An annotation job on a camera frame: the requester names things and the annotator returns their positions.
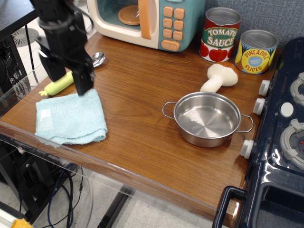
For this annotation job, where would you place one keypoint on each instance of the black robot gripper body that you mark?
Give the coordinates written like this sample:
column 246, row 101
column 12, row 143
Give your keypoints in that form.
column 65, row 40

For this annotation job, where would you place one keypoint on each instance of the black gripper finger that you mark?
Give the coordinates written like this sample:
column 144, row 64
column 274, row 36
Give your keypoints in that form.
column 83, row 80
column 54, row 69

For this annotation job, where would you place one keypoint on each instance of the spoon with green handle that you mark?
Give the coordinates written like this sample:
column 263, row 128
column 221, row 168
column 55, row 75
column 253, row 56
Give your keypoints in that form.
column 64, row 82

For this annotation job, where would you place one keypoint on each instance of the light blue napkin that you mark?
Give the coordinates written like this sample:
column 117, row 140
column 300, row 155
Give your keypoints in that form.
column 71, row 119

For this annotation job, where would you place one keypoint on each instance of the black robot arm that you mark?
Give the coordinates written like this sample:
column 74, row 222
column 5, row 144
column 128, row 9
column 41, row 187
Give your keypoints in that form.
column 58, row 10

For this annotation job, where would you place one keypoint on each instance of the yellow sponge corner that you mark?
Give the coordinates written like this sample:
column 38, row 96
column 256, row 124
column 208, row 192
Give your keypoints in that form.
column 21, row 223

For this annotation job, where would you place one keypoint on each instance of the white stove knob bottom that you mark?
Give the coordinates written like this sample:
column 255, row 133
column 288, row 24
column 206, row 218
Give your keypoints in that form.
column 247, row 148

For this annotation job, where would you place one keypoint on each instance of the white stove knob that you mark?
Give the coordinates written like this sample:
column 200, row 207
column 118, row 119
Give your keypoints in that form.
column 259, row 105
column 247, row 148
column 264, row 88

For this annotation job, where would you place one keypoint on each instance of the round floor vent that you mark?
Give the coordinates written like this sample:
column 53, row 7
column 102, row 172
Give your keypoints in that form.
column 22, row 37

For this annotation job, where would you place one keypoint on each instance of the toy microwave teal and cream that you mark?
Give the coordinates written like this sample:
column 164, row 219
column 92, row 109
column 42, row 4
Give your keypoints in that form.
column 168, row 25

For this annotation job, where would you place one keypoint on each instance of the stainless steel pot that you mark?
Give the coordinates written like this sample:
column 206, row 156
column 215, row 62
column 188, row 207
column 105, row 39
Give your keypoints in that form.
column 207, row 119

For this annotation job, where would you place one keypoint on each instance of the plush mushroom toy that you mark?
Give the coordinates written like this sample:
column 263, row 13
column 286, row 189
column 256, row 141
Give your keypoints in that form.
column 220, row 74

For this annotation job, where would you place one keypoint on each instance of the tomato sauce can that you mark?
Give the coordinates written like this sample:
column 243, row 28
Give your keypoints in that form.
column 219, row 34

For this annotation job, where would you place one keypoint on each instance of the pineapple slices can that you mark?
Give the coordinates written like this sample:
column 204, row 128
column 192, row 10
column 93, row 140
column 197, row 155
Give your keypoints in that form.
column 256, row 50

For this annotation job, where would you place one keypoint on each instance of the white stove knob middle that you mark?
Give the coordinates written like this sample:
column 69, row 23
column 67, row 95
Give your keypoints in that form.
column 259, row 105

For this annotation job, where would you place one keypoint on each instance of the white stove knob top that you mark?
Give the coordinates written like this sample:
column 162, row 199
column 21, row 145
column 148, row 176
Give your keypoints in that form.
column 264, row 88

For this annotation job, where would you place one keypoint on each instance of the dark blue toy stove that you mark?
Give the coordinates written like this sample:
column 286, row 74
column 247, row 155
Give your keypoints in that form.
column 273, row 196

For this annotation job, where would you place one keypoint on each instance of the black metal frame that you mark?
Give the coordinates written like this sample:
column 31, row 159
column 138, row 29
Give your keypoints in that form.
column 31, row 178

